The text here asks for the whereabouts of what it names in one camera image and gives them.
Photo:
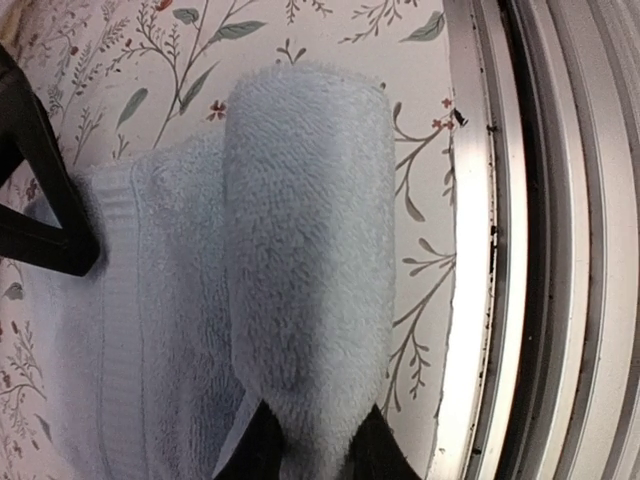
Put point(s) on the light blue towel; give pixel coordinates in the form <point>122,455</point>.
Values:
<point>246,269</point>

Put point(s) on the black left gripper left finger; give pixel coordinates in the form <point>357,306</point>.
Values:
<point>259,452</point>

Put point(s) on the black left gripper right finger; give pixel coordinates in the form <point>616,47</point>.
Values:
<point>373,452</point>

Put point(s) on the aluminium front rail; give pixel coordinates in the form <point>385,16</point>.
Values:
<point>541,375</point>

